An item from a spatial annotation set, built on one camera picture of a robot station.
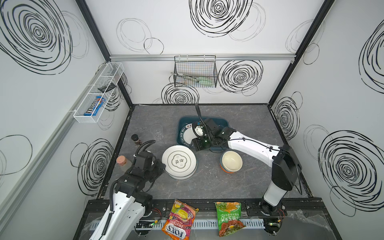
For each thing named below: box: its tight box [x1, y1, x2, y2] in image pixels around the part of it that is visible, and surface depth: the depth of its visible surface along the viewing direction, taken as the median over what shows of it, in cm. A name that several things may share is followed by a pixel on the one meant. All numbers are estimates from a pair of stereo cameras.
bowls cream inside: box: [219, 150, 243, 174], surface depth 83 cm
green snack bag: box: [215, 201, 246, 237], surface depth 69 cm
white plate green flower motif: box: [162, 145, 198, 181], surface depth 82 cm
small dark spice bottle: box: [131, 133, 142, 146], surface depth 92 cm
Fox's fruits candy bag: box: [162, 199, 199, 240], surface depth 69 cm
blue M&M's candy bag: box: [84, 96, 106, 116], surface depth 71 cm
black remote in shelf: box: [97, 82, 117, 93], surface depth 80 cm
